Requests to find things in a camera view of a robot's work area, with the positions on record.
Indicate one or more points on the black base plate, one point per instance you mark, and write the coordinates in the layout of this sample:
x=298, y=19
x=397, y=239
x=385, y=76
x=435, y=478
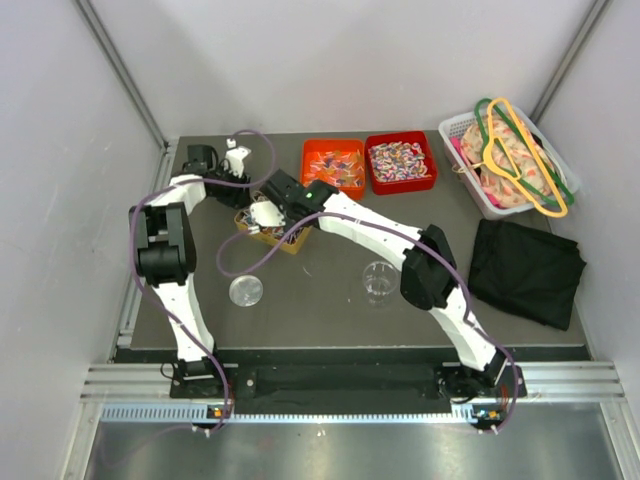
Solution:
x=344, y=389

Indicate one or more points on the orange candy box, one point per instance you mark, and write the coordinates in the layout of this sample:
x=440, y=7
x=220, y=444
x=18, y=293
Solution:
x=338, y=162

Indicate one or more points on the red candy box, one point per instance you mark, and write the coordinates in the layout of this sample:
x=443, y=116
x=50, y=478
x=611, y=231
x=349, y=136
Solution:
x=400, y=162

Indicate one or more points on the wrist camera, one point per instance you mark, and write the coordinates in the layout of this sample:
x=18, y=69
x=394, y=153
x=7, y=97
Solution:
x=265, y=217
x=235, y=157

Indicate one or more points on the white plastic basket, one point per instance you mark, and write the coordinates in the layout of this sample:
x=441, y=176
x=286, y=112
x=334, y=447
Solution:
x=452, y=132

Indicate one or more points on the green hanger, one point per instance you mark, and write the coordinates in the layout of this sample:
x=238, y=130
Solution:
x=498, y=159

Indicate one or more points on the clear glass jar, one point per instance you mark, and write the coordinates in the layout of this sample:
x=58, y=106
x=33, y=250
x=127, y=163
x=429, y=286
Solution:
x=380, y=280

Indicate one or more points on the yellow hanger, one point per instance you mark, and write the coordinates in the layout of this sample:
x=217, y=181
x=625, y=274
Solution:
x=498, y=189

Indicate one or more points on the gold candy tin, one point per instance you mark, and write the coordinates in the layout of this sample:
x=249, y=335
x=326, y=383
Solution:
x=272, y=235

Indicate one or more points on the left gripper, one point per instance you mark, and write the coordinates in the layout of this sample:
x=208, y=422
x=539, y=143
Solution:
x=238, y=200

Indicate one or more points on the clear jar lid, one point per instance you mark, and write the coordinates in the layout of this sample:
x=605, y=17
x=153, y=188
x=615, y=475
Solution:
x=246, y=290

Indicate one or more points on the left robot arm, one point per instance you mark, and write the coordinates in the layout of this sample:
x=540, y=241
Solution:
x=164, y=251

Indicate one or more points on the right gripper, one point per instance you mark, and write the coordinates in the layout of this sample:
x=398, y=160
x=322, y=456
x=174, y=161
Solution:
x=284, y=214

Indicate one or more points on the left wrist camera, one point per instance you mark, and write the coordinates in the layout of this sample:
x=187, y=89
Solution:
x=235, y=157

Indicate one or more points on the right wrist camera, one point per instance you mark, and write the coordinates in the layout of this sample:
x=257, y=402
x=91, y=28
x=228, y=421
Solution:
x=265, y=217

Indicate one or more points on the black cloth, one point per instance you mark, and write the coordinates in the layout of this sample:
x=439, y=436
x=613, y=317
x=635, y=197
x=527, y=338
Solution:
x=526, y=272

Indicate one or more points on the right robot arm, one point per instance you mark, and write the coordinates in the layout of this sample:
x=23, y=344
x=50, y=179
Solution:
x=429, y=279

